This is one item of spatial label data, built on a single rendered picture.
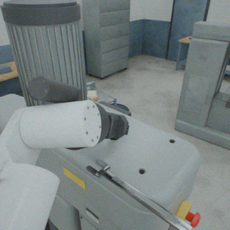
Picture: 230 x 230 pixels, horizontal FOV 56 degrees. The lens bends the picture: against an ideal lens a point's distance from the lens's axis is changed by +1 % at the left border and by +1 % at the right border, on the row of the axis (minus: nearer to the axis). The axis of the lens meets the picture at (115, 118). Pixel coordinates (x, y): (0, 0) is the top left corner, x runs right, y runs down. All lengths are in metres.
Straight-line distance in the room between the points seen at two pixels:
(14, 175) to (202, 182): 3.02
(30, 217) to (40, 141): 0.10
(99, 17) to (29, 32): 5.00
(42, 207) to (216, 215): 2.74
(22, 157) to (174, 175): 0.33
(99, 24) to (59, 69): 5.00
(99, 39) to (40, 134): 5.38
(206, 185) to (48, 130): 2.97
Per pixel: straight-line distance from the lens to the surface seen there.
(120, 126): 0.47
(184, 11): 7.48
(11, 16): 0.61
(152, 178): 0.49
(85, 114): 0.28
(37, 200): 0.26
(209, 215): 2.90
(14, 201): 0.25
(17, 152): 0.32
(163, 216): 0.43
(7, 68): 4.38
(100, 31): 5.62
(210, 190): 3.15
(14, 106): 1.12
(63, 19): 0.59
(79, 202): 0.70
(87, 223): 0.82
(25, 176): 0.26
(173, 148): 0.58
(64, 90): 0.33
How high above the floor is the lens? 2.25
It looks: 32 degrees down
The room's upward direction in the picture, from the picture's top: straight up
